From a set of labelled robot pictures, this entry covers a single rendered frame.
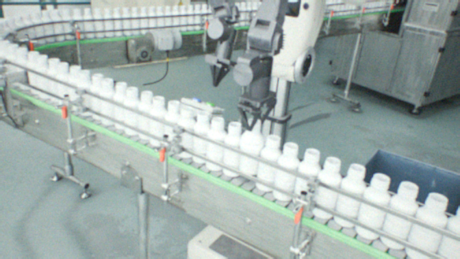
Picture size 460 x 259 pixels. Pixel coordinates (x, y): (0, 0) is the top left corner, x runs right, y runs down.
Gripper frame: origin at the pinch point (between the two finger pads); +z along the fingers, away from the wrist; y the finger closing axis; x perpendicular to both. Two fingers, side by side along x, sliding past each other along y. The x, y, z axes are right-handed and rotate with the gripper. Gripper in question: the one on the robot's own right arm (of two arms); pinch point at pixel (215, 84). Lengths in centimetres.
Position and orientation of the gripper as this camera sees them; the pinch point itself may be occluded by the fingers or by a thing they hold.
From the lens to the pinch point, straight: 144.6
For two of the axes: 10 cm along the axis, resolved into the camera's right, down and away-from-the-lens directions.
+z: -2.6, 9.5, 1.5
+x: 5.0, 0.0, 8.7
